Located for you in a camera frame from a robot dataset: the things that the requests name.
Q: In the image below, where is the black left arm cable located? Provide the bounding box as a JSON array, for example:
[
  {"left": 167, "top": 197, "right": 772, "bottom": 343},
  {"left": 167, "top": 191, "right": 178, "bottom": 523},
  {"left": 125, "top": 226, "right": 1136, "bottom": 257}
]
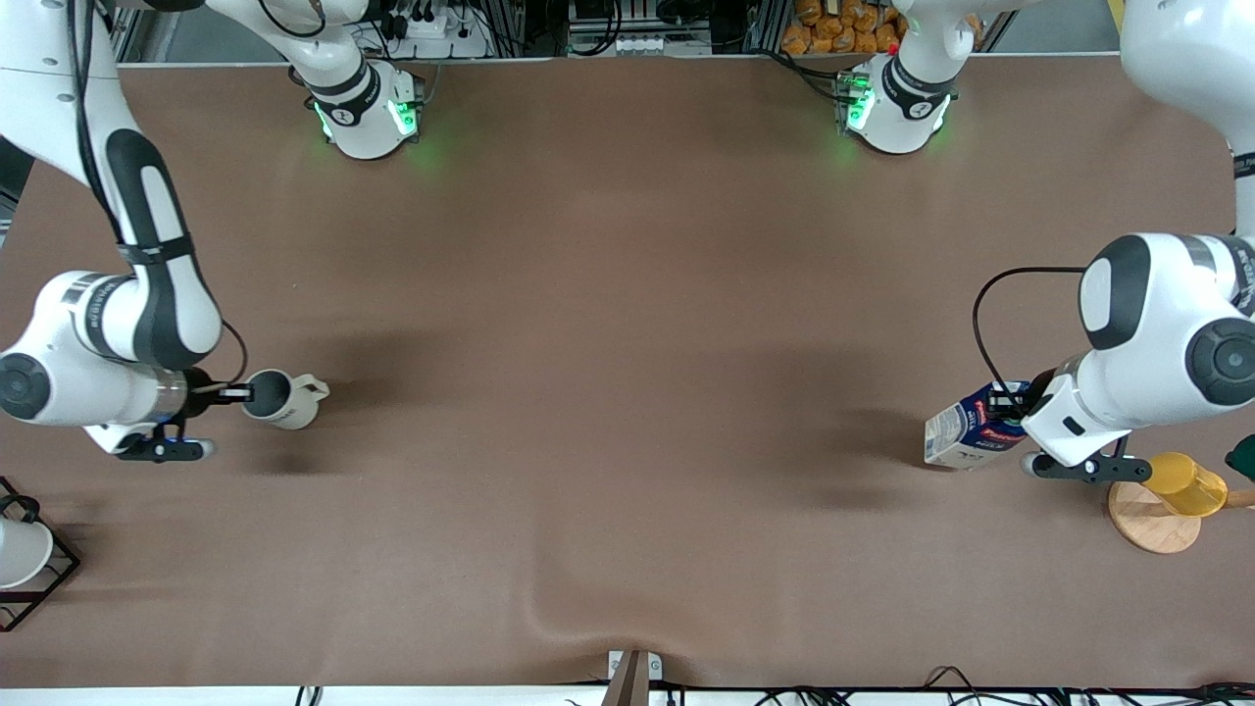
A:
[{"left": 972, "top": 266, "right": 1088, "bottom": 394}]

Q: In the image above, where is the black wire stand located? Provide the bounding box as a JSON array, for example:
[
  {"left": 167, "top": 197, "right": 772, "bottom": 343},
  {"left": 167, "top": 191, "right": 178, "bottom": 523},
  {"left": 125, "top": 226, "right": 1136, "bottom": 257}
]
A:
[{"left": 0, "top": 477, "right": 82, "bottom": 633}]

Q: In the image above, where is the white power strip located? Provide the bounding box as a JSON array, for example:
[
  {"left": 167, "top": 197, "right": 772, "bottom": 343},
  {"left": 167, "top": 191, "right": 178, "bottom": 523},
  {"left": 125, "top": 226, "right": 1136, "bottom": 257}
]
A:
[{"left": 390, "top": 12, "right": 494, "bottom": 60}]

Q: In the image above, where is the cream mug with grey inside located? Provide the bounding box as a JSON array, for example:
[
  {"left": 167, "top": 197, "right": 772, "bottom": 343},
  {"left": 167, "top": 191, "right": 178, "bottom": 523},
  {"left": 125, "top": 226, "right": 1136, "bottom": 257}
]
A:
[{"left": 241, "top": 369, "right": 330, "bottom": 431}]

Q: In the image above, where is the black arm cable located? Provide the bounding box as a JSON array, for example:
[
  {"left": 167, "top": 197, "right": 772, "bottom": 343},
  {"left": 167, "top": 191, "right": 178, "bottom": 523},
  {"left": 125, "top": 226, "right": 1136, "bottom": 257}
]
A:
[
  {"left": 218, "top": 318, "right": 250, "bottom": 389},
  {"left": 972, "top": 266, "right": 1088, "bottom": 394}
]

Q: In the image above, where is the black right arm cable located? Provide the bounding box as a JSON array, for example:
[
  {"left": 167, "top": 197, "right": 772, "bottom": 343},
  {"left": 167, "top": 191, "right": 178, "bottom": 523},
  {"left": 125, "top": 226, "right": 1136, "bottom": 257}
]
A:
[{"left": 218, "top": 318, "right": 250, "bottom": 389}]

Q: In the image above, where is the bag of orange goods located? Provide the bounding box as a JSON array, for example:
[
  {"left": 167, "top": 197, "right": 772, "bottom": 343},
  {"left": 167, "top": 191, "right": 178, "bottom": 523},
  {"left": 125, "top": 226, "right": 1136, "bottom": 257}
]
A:
[{"left": 780, "top": 0, "right": 984, "bottom": 57}]

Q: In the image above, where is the metal table edge bracket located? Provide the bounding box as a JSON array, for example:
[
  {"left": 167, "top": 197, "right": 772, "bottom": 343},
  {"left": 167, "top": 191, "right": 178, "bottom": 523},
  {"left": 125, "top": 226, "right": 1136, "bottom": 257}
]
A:
[{"left": 599, "top": 648, "right": 665, "bottom": 706}]

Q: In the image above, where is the yellow plastic cup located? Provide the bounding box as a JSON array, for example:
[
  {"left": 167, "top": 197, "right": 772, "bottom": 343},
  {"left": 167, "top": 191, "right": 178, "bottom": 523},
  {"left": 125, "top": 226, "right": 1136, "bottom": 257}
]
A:
[{"left": 1140, "top": 451, "right": 1230, "bottom": 518}]

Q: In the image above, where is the round wooden cup stand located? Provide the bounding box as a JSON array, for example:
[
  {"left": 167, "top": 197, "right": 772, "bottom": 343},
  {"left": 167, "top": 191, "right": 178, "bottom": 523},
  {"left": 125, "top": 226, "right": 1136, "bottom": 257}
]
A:
[{"left": 1108, "top": 476, "right": 1255, "bottom": 556}]

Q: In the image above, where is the blue and white milk carton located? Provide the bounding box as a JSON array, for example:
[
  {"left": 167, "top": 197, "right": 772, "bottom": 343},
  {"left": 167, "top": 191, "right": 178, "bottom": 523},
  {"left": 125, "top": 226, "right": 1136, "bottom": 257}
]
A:
[{"left": 924, "top": 380, "right": 1036, "bottom": 471}]

